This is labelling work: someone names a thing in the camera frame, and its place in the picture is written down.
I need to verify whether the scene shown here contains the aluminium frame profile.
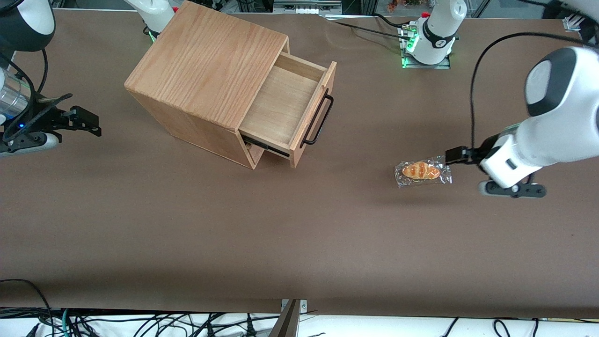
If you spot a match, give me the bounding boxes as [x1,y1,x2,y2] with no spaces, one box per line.
[563,13,586,32]

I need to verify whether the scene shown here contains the long black table cable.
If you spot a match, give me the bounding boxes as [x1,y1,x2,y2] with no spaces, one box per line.
[333,21,412,39]

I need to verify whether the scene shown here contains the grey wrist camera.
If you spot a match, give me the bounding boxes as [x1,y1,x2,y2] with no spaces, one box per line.
[0,132,62,158]
[478,180,547,199]

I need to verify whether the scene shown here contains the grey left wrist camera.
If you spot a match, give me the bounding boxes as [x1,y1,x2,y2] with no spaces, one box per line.
[478,180,547,199]

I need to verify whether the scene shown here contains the silver metal clamp bracket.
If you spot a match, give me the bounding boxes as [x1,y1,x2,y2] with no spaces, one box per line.
[281,299,308,314]

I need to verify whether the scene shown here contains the wooden drawer cabinet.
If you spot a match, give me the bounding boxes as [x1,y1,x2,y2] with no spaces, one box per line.
[124,0,291,170]

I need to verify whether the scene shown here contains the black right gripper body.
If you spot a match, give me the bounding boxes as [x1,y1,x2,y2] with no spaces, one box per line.
[0,104,64,144]

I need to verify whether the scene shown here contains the black looped floor cable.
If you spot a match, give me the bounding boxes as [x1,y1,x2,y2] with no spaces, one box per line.
[0,278,53,326]

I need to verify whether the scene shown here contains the dark angled bar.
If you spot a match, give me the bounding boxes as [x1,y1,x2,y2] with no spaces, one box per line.
[268,300,300,337]

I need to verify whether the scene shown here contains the wooden drawer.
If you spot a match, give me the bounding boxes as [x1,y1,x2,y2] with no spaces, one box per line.
[240,51,337,169]

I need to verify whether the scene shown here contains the grey equipment box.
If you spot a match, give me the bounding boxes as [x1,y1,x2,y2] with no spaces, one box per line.
[273,0,343,15]

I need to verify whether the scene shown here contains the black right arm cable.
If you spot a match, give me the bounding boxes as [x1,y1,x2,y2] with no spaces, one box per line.
[0,47,50,141]

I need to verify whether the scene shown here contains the black metal drawer handle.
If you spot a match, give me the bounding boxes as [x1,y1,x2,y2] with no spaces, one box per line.
[303,94,335,146]

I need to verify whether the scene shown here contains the colourful background items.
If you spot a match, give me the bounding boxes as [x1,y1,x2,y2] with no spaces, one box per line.
[386,0,429,12]

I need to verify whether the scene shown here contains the croissant in clear plastic wrapper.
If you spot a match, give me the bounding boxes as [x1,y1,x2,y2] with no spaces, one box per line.
[394,155,453,189]

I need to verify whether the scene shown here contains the brown table cover mat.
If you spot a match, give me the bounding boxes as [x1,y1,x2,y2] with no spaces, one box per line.
[0,8,599,320]

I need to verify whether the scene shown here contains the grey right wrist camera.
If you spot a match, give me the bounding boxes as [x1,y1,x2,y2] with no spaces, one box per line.
[0,132,62,158]

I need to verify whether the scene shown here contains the short black table cable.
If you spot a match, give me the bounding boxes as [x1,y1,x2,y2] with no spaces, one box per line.
[372,13,412,28]

